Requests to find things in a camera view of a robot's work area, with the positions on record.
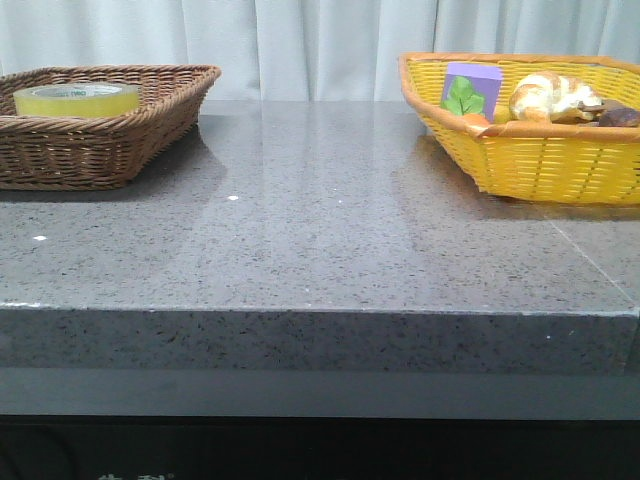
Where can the yellow woven basket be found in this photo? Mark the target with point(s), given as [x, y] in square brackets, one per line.
[563, 163]

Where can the white curtain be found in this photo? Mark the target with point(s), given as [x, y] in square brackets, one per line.
[306, 50]

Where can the purple foam cube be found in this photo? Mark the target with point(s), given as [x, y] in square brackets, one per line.
[486, 78]

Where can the yellow tape roll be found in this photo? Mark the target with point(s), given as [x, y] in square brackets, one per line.
[83, 100]

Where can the orange toy carrot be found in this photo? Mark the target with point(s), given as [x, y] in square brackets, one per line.
[461, 98]

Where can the dark brown toy food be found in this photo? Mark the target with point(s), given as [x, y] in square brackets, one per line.
[612, 113]

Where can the toy croissant bread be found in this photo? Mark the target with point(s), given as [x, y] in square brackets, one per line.
[548, 97]

